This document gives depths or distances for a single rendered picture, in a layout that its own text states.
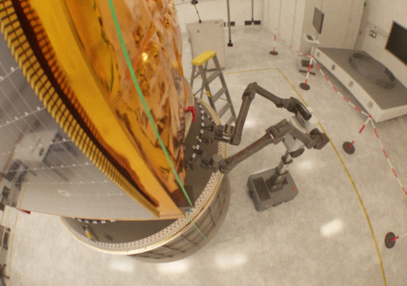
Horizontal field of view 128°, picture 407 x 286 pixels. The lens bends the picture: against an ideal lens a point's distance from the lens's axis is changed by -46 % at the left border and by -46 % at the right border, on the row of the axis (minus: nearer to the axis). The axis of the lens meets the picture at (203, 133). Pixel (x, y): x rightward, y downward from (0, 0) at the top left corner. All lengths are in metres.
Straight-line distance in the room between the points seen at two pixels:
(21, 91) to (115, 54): 0.17
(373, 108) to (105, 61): 4.84
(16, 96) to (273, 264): 2.75
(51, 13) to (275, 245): 2.79
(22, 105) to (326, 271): 3.14
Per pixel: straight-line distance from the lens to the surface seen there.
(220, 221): 2.66
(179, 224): 1.49
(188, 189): 0.78
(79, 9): 0.30
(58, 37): 0.30
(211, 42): 4.82
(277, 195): 2.61
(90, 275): 3.39
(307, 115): 1.46
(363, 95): 5.02
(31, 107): 0.35
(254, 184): 2.62
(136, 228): 1.44
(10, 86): 0.35
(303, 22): 6.44
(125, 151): 0.42
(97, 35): 0.30
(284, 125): 1.11
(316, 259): 2.93
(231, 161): 1.11
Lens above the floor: 2.62
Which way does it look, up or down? 49 degrees down
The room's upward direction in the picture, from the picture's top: 10 degrees counter-clockwise
